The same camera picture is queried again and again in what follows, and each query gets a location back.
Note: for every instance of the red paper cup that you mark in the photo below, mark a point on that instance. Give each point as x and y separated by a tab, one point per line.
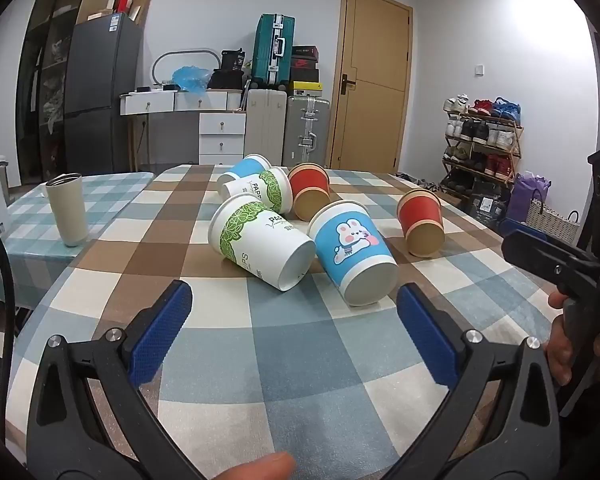
307	185
420	215

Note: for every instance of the white suitcase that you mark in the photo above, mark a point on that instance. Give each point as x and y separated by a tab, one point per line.
265	125

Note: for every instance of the teal checked tablecloth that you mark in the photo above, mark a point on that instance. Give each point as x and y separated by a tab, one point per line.
25	240

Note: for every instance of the oval mirror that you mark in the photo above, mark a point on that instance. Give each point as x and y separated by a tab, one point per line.
160	60

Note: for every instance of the wicker basket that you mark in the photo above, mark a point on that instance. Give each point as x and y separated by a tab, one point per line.
550	222

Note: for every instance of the small green leaf paper cup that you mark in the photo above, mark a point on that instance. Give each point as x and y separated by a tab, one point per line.
265	187

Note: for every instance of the cardboard box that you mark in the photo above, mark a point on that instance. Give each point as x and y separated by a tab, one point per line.
141	7

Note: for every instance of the red box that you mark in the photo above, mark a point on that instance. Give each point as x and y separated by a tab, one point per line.
124	0

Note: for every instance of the dark grey refrigerator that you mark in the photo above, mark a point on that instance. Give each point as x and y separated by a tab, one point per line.
95	85

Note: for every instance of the white drawer cabinet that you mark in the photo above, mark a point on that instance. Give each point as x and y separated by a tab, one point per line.
221	135

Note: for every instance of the blue white paper cup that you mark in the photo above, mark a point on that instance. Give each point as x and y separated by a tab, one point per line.
245	167

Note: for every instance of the teal suitcase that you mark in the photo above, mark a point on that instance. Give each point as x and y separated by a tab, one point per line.
272	50

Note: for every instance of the wooden door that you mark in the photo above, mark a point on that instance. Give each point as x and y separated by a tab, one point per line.
370	85

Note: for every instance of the person's left hand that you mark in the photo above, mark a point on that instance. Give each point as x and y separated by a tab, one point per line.
260	467

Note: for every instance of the dark glass cabinet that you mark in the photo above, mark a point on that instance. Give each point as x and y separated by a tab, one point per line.
50	60

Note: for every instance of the purple bag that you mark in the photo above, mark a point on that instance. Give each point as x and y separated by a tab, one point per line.
525	197

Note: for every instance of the beige steel tumbler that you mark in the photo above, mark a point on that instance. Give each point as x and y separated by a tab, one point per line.
67	210

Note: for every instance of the black bag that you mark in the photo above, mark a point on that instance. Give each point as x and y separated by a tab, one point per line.
227	67

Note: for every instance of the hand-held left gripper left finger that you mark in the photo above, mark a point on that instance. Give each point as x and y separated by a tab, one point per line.
161	330

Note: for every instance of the blue bunny paper cup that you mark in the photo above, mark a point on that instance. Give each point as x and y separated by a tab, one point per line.
350	245

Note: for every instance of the rows of shoes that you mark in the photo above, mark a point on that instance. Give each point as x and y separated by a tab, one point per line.
480	132

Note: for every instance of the brown blue checked tablecloth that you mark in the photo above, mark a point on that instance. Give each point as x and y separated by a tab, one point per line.
300	360

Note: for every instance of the silver suitcase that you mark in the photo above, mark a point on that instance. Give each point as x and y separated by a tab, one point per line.
307	130

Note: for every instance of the blue plastic bag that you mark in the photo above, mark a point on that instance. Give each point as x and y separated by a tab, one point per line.
190	79

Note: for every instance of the person's right hand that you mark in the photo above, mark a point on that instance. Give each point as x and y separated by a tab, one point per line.
557	355

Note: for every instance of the white desk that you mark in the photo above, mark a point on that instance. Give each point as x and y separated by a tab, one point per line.
150	102

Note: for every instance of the large green leaf paper cup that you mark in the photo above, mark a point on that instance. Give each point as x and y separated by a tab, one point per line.
250	235

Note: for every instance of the stack of shoe boxes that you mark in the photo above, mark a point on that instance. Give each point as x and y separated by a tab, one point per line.
305	75

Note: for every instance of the wooden shoe rack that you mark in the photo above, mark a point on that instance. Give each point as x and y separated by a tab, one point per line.
517	145

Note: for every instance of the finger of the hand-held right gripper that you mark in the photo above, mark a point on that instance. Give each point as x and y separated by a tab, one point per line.
545	255

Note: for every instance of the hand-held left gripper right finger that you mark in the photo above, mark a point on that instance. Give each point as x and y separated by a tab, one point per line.
429	337

